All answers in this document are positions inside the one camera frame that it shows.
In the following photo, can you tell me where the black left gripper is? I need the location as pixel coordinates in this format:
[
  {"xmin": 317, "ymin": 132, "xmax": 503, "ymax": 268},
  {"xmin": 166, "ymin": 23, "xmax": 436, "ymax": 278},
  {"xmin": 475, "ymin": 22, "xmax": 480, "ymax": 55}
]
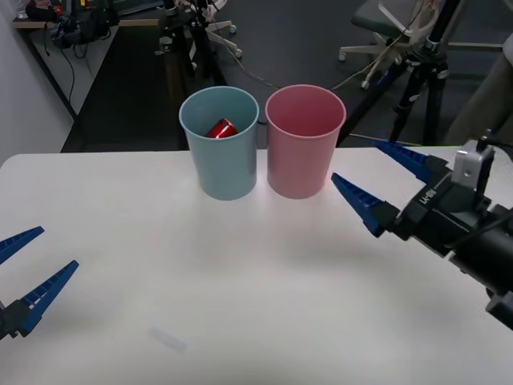
[{"xmin": 0, "ymin": 225, "xmax": 80, "ymax": 342}]

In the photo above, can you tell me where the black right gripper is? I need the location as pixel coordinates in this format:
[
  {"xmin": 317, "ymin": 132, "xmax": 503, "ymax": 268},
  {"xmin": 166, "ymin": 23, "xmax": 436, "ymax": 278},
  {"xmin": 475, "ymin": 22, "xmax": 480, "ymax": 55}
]
[{"xmin": 331, "ymin": 139, "xmax": 503, "ymax": 260}]

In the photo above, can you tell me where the red drink can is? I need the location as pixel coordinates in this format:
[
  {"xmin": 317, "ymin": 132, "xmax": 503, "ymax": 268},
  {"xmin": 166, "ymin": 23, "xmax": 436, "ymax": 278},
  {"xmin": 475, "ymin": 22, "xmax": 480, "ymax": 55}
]
[{"xmin": 204, "ymin": 117, "xmax": 239, "ymax": 140}]

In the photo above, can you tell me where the pink plastic bin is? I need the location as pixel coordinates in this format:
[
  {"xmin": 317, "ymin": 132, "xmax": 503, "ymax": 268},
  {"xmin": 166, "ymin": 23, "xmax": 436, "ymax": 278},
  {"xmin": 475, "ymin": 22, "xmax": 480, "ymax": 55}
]
[{"xmin": 265, "ymin": 83, "xmax": 347, "ymax": 200}]

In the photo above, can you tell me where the person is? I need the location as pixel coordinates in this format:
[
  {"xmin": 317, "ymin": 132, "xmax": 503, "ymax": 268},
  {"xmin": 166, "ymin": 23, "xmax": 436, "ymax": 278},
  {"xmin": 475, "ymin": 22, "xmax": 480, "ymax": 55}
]
[{"xmin": 444, "ymin": 34, "xmax": 513, "ymax": 146}]

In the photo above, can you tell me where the black tripod with blue clamps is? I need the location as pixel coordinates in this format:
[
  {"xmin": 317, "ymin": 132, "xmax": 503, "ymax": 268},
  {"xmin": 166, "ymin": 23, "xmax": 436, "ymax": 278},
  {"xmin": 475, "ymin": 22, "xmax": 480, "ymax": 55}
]
[{"xmin": 340, "ymin": 0, "xmax": 457, "ymax": 146}]

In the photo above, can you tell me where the pale blue plastic bin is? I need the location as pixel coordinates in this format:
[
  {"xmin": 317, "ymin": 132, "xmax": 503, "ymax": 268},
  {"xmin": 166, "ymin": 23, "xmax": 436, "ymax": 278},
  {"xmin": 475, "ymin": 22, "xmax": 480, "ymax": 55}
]
[{"xmin": 178, "ymin": 85, "xmax": 261, "ymax": 201}]

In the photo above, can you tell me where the grey office chair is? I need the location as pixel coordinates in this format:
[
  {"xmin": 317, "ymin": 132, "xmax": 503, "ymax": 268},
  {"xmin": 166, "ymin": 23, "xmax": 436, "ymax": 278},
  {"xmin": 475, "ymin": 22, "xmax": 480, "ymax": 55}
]
[{"xmin": 338, "ymin": 0, "xmax": 438, "ymax": 90}]

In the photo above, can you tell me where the white chair base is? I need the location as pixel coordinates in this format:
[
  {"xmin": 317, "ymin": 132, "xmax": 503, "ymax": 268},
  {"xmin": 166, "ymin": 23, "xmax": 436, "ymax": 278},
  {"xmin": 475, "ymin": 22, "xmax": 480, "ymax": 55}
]
[{"xmin": 206, "ymin": 22, "xmax": 244, "ymax": 59}]

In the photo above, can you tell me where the beige floor cable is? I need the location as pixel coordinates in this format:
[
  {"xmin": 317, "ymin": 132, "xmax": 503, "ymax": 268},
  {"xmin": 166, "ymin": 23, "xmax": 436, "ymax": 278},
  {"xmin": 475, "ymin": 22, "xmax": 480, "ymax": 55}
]
[{"xmin": 208, "ymin": 0, "xmax": 438, "ymax": 91}]

